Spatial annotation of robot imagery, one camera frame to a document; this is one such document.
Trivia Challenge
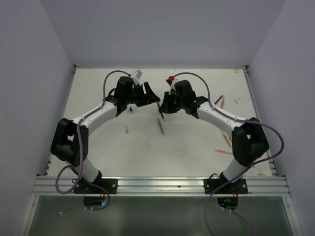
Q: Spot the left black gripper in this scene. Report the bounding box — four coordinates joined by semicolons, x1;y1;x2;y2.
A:
125;82;159;107

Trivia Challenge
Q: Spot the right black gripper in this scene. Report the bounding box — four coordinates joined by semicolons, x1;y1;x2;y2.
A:
159;90;186;113

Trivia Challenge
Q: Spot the red capped pen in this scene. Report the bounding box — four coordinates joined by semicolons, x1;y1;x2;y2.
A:
157;102;165;121

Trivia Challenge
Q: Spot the purple highlighter pen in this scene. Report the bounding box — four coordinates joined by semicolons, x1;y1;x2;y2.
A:
157;118;164;135

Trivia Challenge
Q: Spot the green pen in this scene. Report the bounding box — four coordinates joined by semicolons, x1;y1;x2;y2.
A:
214;94;224;105

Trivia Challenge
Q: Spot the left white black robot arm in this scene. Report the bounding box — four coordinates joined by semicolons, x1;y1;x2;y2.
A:
50;76;160;193

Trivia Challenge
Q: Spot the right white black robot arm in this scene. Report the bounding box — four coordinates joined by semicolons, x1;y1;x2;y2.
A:
159;77;269;193

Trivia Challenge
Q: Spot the yellow highlighter pen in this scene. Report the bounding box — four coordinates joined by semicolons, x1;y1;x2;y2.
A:
220;130;232;148

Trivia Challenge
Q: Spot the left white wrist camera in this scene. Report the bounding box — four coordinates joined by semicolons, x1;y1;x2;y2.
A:
130;70;142;86

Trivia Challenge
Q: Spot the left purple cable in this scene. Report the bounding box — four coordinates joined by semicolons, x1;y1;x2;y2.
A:
54;70;133;211

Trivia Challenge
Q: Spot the purple cable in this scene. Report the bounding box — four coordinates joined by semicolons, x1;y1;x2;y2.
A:
173;72;285;236
54;70;133;211

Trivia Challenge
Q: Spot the aluminium right side rail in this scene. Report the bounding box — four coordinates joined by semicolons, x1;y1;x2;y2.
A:
242;65;280;177

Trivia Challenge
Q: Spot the aluminium rail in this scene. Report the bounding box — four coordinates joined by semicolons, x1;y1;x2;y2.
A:
242;65;280;177
31;176;290;197

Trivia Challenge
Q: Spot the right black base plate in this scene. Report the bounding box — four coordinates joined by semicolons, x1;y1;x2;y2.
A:
203;178;249;195

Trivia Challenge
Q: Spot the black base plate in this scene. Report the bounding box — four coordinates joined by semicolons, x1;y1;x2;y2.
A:
203;178;249;195
73;178;118;194

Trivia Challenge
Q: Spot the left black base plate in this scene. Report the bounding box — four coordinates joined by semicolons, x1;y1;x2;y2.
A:
73;178;118;194

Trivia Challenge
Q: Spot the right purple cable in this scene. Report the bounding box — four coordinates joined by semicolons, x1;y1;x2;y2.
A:
173;72;285;236

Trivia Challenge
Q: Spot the aluminium front rail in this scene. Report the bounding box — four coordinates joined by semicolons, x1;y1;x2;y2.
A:
31;176;290;197

